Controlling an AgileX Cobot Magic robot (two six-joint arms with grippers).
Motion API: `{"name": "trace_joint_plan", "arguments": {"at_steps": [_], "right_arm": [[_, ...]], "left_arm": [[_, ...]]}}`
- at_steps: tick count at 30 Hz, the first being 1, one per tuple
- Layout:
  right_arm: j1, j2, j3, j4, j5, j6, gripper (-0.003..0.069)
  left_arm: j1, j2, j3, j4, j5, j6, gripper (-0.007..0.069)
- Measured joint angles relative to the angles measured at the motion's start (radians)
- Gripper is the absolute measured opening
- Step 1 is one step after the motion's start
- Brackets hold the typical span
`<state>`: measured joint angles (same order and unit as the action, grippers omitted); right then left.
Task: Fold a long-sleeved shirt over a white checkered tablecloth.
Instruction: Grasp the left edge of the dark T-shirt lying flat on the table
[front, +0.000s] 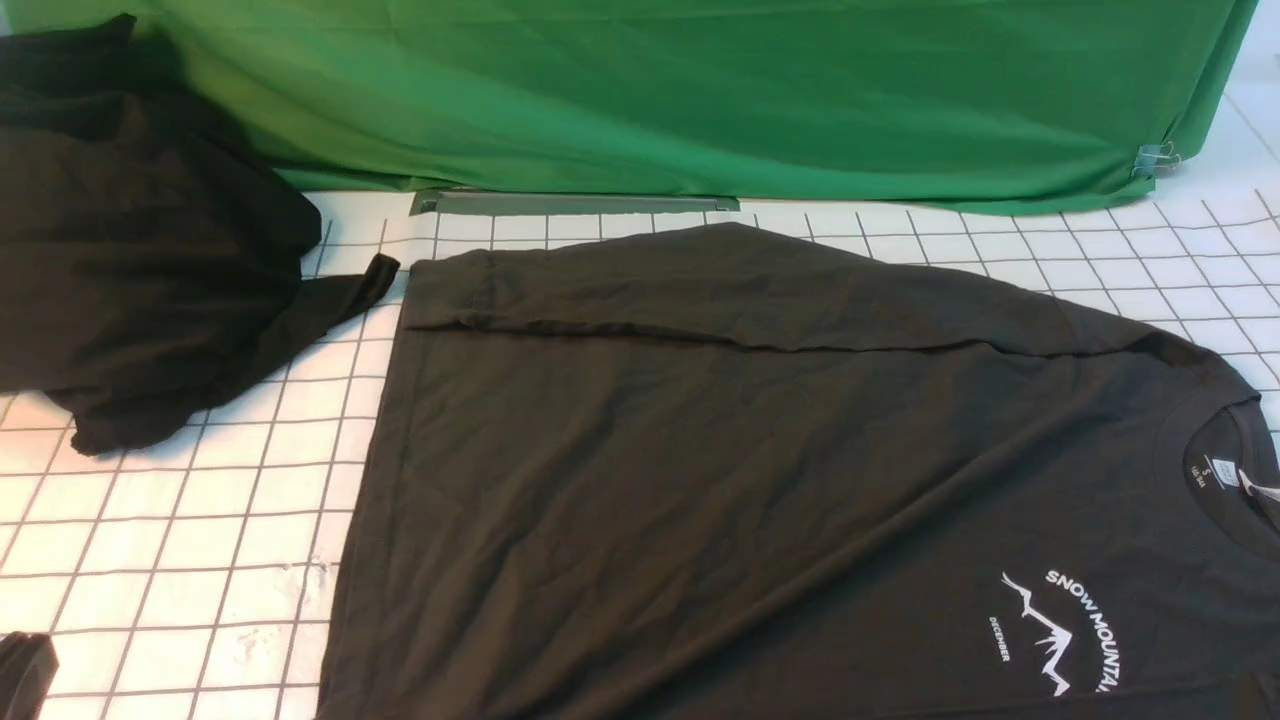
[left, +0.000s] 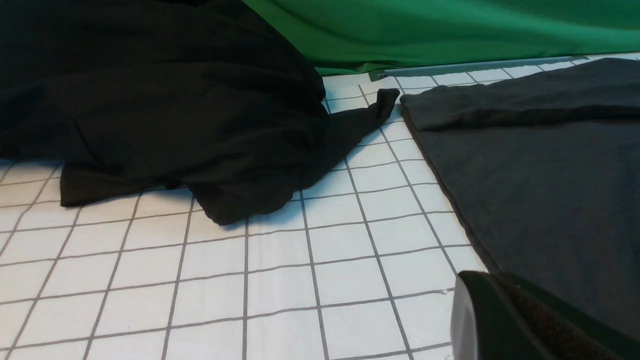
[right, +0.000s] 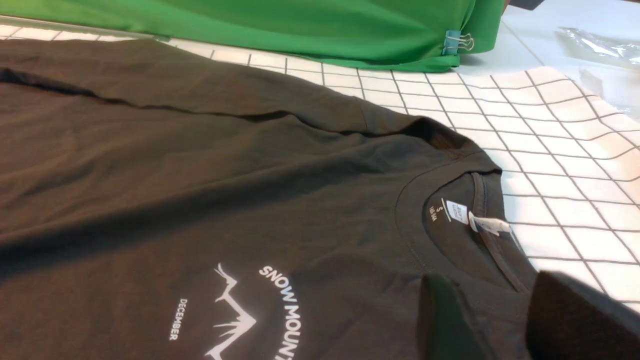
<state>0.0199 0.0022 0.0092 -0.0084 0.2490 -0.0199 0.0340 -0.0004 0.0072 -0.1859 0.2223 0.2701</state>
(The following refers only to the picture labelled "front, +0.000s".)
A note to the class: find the black clothes pile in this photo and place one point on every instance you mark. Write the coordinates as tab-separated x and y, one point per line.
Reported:
152	262

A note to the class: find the green backdrop cloth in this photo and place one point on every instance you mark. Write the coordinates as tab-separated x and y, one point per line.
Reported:
996	107

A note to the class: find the silver binder clip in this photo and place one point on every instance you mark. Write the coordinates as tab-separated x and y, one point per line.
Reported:
1156	160

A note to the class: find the gray metal strip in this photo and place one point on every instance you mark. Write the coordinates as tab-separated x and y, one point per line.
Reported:
508	204

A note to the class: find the black gripper finger at corner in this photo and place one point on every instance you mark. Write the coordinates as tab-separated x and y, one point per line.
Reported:
28	665

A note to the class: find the white grid table mat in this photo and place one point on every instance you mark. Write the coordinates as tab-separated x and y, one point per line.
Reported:
191	581

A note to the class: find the gray long-sleeve top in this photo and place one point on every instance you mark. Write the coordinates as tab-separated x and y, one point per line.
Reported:
720	473

